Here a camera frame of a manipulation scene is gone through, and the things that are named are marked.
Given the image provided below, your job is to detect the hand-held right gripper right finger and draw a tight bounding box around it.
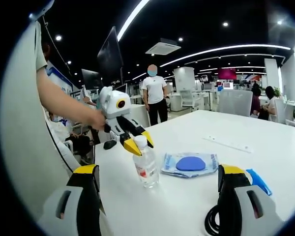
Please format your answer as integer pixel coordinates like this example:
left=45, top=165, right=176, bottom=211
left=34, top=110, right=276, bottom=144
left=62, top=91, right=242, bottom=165
left=217, top=164, right=285, bottom=236

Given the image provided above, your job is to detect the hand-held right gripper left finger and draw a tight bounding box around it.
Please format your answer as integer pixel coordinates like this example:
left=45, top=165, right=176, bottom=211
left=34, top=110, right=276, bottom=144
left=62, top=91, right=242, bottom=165
left=38, top=164, right=106, bottom=236

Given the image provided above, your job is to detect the black cable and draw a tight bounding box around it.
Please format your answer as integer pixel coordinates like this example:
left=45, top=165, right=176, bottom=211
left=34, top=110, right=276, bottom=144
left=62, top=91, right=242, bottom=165
left=204, top=205, right=221, bottom=236

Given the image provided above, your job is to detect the clear plastic water bottle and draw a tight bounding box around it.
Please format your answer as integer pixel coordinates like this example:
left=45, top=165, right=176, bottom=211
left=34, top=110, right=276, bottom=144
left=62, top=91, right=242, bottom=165
left=132, top=135, right=160, bottom=189

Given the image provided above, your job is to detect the blue tissue pack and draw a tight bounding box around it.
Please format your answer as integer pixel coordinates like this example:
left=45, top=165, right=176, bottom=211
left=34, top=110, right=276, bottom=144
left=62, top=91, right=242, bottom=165
left=245, top=168, right=273, bottom=197

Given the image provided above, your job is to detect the white wipes pack blue lid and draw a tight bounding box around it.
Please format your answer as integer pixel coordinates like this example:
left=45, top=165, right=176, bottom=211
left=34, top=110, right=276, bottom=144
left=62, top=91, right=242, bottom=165
left=160, top=151, right=221, bottom=179

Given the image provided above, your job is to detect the white table tabletop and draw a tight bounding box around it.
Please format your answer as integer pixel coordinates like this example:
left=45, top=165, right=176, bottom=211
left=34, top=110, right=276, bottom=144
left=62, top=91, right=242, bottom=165
left=93, top=109, right=295, bottom=236

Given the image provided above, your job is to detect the person's left hand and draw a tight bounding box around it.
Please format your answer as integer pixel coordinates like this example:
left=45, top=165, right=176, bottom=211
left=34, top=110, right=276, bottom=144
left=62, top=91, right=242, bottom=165
left=87, top=110, right=107, bottom=131

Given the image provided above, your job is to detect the small black oval device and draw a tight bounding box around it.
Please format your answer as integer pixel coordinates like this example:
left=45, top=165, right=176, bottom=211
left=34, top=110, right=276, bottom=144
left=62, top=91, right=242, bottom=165
left=103, top=140, right=118, bottom=150

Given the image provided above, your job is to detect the large black screen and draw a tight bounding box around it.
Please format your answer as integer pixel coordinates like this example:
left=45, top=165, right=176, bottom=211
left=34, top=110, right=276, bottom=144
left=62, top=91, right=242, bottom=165
left=97, top=26, right=125, bottom=79

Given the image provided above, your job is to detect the white table socket strip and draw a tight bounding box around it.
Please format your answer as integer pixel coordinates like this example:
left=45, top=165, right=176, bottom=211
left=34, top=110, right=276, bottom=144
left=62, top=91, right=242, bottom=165
left=203, top=136, right=254, bottom=153

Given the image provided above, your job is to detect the white square pillar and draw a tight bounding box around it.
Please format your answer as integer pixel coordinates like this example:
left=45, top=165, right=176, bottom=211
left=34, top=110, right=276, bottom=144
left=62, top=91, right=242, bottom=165
left=173, top=66, right=196, bottom=91

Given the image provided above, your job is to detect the ceiling air conditioner unit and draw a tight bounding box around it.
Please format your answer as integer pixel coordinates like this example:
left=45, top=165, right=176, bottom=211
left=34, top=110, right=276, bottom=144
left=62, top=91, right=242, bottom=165
left=145, top=38, right=182, bottom=56

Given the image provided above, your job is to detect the person's light shirt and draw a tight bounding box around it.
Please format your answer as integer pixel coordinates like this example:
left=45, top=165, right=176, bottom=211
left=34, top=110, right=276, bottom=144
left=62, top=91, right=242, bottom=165
left=0, top=21, right=82, bottom=222

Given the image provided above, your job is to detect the grey desk partition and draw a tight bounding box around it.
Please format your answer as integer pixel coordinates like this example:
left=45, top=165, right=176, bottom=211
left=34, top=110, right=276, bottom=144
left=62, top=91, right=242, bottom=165
left=217, top=89, right=253, bottom=116

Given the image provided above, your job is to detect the white worn device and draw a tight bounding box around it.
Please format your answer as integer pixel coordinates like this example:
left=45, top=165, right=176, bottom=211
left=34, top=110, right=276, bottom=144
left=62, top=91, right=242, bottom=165
left=28, top=0, right=55, bottom=22

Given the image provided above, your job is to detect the red wall poster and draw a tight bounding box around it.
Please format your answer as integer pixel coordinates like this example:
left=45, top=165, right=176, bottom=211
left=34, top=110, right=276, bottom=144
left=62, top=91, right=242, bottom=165
left=217, top=68, right=236, bottom=80

